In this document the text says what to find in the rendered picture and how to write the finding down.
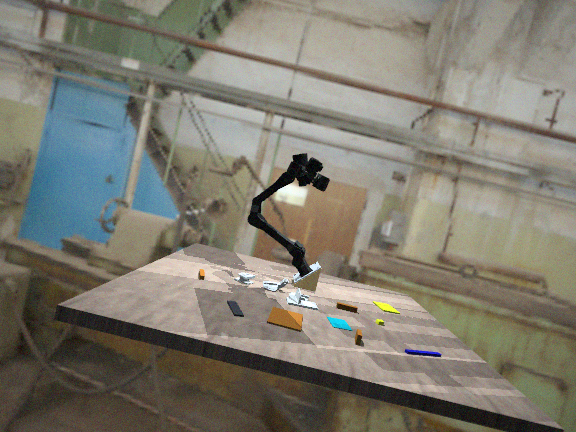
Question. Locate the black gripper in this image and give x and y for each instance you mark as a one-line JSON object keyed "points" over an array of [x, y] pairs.
{"points": [[306, 176]]}

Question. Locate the dark grey flat bar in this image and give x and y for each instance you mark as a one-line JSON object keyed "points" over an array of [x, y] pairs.
{"points": [[235, 308]]}

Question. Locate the dark blue bar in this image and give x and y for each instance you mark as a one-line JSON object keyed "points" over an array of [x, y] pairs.
{"points": [[424, 353]]}

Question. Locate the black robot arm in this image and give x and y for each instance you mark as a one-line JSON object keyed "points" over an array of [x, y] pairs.
{"points": [[255, 218]]}

